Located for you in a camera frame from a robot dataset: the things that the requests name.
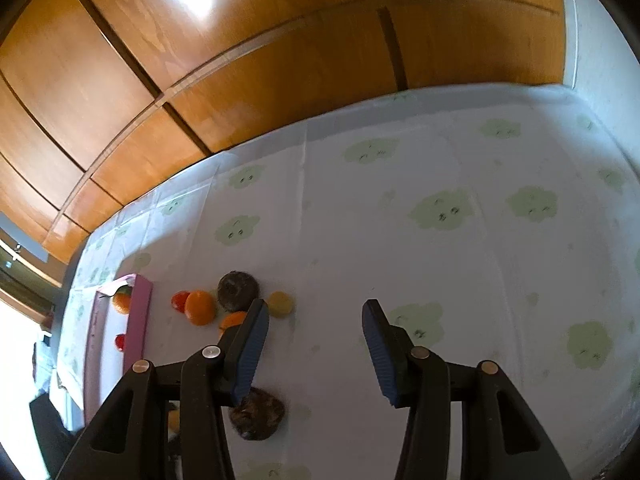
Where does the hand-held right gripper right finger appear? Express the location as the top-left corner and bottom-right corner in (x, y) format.
(361, 299), (573, 480)

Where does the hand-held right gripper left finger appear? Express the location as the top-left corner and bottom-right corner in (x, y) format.
(54, 298), (271, 480)

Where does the orange with short stem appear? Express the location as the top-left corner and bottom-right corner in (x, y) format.
(218, 311), (249, 338)

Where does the tan round fruit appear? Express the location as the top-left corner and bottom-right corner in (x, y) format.
(265, 291), (295, 320)

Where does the dark brown wrinkled fruit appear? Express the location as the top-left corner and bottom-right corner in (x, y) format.
(228, 386), (287, 442)

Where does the pink shallow box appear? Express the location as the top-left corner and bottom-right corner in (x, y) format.
(82, 273), (153, 423)

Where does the dark round fruit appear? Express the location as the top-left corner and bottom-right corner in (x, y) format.
(217, 271), (260, 311)

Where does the smooth orange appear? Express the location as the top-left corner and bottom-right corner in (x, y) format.
(184, 290), (217, 327)

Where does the orange with green leaf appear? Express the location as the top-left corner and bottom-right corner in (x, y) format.
(111, 284), (136, 316)

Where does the white cloud print tablecloth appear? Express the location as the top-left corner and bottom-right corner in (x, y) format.
(52, 84), (640, 480)

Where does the dark seat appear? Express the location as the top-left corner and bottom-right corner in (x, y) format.
(29, 392), (83, 480)

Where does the dark wooden door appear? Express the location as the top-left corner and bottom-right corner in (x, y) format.
(0, 210), (66, 321)

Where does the wooden wardrobe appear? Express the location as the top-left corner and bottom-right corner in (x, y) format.
(0, 0), (568, 263)

